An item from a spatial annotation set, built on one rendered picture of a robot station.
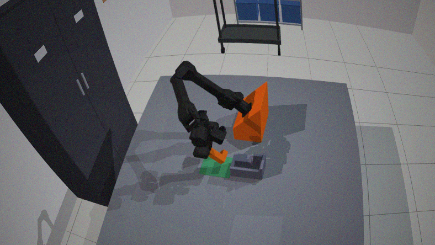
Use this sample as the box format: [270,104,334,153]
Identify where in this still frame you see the orange l-shaped part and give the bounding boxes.
[208,148,228,164]

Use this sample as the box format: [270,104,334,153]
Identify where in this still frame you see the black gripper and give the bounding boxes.
[193,121,219,159]

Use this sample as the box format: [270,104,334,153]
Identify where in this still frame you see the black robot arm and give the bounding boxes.
[170,61,252,147]

